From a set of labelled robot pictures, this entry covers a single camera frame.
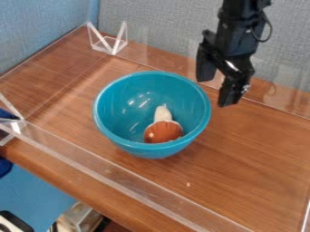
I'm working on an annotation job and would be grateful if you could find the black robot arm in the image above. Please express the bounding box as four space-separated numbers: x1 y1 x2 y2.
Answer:
197 0 273 107

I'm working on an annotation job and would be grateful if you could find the clear acrylic left bracket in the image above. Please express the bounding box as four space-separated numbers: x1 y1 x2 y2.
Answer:
0 93 24 145

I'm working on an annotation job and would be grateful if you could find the clear acrylic front barrier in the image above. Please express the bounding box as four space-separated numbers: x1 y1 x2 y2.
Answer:
15 121 252 232

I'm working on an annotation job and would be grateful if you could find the clear acrylic corner bracket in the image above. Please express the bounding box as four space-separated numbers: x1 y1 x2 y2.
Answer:
86 22 129 55

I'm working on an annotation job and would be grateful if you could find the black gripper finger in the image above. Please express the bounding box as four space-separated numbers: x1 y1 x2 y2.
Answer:
197 50 217 82
218 76 248 107

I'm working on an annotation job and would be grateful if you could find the grey box under table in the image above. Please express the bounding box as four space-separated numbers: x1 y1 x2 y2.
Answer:
49 202 103 232

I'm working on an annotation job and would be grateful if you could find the clear acrylic barrier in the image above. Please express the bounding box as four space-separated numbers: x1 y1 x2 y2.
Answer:
15 121 252 232
86 21 310 121

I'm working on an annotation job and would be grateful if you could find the plush brown white mushroom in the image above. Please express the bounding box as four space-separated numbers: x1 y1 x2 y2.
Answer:
145 105 183 143

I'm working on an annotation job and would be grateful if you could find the clear acrylic back barrier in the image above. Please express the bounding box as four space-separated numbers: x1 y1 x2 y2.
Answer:
86 21 310 121

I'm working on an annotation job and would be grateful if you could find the blue plastic bowl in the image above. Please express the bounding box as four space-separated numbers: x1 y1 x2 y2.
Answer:
93 71 213 159

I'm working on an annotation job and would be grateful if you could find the dark blue object left edge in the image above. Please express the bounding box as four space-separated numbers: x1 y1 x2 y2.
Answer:
0 108 20 178

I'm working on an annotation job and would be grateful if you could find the black white object bottom left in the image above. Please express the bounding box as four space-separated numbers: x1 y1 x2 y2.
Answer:
0 210 34 232

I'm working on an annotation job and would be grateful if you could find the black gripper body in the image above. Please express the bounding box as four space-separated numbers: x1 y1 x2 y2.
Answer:
198 25 261 89

